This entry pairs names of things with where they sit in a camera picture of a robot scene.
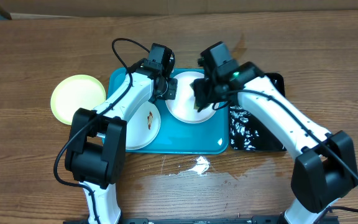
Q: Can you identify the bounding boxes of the white plate top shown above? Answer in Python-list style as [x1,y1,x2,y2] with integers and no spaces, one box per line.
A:
[166,71,216,124]

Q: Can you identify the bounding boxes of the black plastic tray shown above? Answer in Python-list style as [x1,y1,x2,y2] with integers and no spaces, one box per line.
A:
[228,72,287,152]

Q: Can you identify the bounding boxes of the yellow-green plate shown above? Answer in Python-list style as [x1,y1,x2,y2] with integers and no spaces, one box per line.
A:
[50,75,106,125]

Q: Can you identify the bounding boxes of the green yellow sponge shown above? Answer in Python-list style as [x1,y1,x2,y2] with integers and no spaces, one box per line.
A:
[192,85,203,110]

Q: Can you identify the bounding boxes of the white plate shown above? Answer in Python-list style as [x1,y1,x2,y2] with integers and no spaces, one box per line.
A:
[166,71,216,124]
[126,101,161,151]

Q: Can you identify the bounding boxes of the teal plastic tray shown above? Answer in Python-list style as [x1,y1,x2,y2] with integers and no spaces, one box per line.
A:
[96,68,229,154]

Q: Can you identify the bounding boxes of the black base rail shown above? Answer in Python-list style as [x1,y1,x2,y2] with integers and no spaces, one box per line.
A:
[63,214,340,224]

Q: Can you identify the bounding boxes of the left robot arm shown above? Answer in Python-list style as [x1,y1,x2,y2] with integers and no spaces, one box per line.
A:
[59,67,178,223]

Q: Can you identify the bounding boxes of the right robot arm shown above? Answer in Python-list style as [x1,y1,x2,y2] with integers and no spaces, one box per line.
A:
[192,59,358,223]

